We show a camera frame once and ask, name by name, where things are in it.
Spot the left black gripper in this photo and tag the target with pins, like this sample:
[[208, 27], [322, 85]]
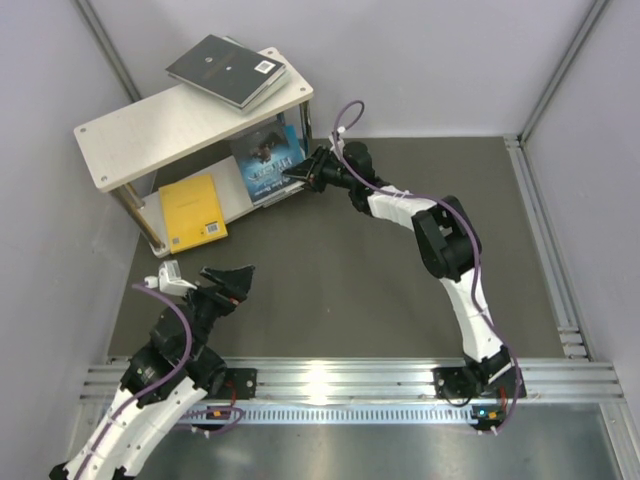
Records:
[[231, 290]]

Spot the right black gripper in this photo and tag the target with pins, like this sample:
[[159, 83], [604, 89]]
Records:
[[313, 169]]

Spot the blue paperback book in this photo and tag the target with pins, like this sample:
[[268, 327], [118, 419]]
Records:
[[291, 137]]

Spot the dark blue castle book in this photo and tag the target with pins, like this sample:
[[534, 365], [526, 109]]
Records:
[[262, 154]]

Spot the yellow book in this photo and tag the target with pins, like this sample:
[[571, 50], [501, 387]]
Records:
[[192, 213]]

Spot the black shiny book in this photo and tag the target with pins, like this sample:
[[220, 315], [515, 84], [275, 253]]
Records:
[[202, 65]]

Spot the light blue cat book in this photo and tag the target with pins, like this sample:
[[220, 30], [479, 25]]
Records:
[[278, 196]]

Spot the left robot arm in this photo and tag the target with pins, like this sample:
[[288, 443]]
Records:
[[175, 378]]

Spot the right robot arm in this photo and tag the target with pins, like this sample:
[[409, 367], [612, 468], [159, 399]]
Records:
[[448, 245]]

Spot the white two-tier shelf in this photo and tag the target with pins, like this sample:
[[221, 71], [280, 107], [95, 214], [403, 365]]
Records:
[[145, 136]]

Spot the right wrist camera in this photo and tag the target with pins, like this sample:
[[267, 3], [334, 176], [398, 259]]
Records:
[[336, 139]]

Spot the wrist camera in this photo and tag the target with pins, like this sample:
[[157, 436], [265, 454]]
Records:
[[169, 281], [336, 139]]

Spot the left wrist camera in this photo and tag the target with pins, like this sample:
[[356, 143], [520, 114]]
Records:
[[169, 281]]

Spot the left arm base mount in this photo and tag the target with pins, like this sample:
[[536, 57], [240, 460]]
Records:
[[238, 384]]

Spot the slotted cable duct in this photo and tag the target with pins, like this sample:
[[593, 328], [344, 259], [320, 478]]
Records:
[[385, 414]]

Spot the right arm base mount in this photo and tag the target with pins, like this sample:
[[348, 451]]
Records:
[[457, 382]]

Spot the aluminium frame profile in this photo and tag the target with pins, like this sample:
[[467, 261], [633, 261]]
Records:
[[98, 32]]

